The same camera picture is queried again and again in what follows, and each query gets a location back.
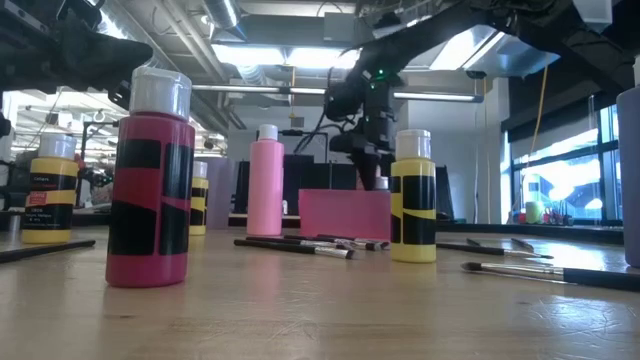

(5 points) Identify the black aluminium table frame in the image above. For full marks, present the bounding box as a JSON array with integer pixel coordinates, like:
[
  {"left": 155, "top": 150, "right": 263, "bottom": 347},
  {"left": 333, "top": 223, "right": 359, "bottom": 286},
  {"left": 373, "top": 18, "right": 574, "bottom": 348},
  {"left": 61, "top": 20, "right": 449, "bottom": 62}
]
[{"left": 0, "top": 209, "right": 626, "bottom": 246}]

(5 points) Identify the silver ceiling air duct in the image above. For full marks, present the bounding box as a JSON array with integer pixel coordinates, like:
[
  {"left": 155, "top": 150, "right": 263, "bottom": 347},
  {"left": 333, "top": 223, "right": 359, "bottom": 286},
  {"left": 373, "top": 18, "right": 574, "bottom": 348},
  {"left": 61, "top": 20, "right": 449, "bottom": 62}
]
[{"left": 202, "top": 0, "right": 246, "bottom": 31}]

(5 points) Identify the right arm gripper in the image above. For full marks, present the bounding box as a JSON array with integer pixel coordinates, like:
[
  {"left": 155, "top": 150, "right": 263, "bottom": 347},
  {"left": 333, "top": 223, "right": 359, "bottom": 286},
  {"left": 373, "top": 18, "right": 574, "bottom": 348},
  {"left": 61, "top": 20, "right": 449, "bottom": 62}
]
[{"left": 355, "top": 82, "right": 397, "bottom": 192}]

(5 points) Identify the large purple paint bottle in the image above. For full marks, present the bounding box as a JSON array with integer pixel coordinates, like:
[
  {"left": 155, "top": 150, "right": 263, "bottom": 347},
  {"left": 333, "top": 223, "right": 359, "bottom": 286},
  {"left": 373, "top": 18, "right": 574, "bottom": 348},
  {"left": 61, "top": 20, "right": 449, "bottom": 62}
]
[{"left": 615, "top": 54, "right": 640, "bottom": 269}]

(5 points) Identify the bright ceiling light panel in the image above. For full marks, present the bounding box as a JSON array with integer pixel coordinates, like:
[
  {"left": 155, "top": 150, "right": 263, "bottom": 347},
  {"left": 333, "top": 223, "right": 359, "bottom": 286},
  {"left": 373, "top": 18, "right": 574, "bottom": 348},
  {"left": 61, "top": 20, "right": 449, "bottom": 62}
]
[{"left": 212, "top": 43, "right": 362, "bottom": 70}]

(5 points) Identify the small magenta paint bottle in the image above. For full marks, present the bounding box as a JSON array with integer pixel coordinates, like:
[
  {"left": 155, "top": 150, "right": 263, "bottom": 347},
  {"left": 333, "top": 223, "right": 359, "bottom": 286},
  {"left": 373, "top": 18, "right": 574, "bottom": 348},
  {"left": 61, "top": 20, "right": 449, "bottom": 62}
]
[{"left": 104, "top": 66, "right": 197, "bottom": 289}]

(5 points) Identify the small yellow labelled paint bottle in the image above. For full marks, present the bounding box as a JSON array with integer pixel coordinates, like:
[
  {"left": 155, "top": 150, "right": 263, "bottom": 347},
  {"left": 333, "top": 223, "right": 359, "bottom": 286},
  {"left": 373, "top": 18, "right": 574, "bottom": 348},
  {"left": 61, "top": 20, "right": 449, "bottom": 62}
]
[{"left": 21, "top": 132, "right": 80, "bottom": 246}]

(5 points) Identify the pink plastic tray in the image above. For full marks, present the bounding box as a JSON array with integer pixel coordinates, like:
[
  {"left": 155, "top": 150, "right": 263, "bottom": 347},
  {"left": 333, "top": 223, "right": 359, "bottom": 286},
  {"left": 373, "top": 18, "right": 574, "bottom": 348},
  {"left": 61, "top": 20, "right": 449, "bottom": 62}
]
[{"left": 298, "top": 188, "right": 392, "bottom": 242}]

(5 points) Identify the large pink paint bottle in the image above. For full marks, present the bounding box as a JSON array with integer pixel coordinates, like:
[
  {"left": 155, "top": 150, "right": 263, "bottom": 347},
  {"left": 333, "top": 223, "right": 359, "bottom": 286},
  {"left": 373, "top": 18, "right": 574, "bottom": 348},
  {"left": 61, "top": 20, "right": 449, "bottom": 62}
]
[{"left": 246, "top": 123, "right": 286, "bottom": 237}]

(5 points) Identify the long ceiling light tube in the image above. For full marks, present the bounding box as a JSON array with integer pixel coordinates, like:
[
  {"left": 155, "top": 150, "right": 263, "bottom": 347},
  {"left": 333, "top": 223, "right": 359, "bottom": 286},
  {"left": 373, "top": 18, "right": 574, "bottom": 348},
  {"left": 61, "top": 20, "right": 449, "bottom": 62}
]
[{"left": 192, "top": 83, "right": 485, "bottom": 104}]

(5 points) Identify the yellow extension cord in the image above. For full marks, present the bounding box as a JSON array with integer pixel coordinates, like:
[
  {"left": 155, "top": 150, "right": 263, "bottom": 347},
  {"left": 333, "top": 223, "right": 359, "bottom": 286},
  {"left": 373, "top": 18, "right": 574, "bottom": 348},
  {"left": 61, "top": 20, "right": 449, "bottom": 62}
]
[{"left": 528, "top": 63, "right": 550, "bottom": 157}]

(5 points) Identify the green round container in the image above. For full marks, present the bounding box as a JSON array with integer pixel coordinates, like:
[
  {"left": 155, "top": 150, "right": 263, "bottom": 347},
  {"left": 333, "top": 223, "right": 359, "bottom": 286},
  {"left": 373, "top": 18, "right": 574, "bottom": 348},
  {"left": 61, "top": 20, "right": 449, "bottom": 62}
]
[{"left": 524, "top": 200, "right": 545, "bottom": 225}]

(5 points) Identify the black clamp bracket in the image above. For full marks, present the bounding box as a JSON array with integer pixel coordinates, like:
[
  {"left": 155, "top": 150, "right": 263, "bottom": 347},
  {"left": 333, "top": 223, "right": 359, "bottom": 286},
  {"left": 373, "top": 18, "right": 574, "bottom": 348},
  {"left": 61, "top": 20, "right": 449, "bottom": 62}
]
[{"left": 435, "top": 165, "right": 455, "bottom": 222}]

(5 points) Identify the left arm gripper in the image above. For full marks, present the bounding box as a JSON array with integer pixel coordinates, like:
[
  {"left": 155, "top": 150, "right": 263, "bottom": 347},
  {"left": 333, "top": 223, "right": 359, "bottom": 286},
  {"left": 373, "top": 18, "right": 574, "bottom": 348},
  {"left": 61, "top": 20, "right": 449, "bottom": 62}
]
[{"left": 0, "top": 14, "right": 154, "bottom": 94}]

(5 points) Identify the small yellow black-taped bottle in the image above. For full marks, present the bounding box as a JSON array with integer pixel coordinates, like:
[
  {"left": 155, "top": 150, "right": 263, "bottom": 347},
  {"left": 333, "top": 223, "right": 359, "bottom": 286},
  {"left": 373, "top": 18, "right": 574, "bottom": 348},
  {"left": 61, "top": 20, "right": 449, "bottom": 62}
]
[
  {"left": 390, "top": 129, "right": 438, "bottom": 265},
  {"left": 188, "top": 160, "right": 210, "bottom": 237}
]

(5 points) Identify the lavender plastic cup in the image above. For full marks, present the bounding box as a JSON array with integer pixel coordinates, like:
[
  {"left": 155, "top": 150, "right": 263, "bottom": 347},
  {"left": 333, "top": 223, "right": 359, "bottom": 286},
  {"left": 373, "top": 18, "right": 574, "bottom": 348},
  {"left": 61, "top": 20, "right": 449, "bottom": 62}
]
[{"left": 199, "top": 156, "right": 236, "bottom": 231}]

